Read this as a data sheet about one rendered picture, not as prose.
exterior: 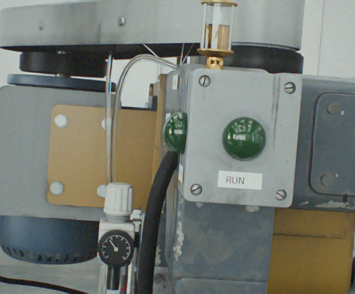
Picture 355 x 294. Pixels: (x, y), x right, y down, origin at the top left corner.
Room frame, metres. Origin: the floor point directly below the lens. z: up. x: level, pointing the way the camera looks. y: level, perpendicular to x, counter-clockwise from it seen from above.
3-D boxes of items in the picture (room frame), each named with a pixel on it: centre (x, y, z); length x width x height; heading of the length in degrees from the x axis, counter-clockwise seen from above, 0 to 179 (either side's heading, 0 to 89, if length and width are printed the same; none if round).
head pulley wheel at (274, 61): (0.70, -0.07, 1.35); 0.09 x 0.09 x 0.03
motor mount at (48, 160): (0.94, 0.09, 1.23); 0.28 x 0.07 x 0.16; 95
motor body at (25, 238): (1.01, 0.16, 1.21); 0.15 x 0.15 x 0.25
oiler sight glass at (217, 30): (0.57, -0.02, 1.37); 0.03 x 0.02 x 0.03; 95
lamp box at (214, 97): (0.51, -0.04, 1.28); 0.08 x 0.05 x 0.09; 95
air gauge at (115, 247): (0.73, 0.05, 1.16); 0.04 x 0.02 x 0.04; 95
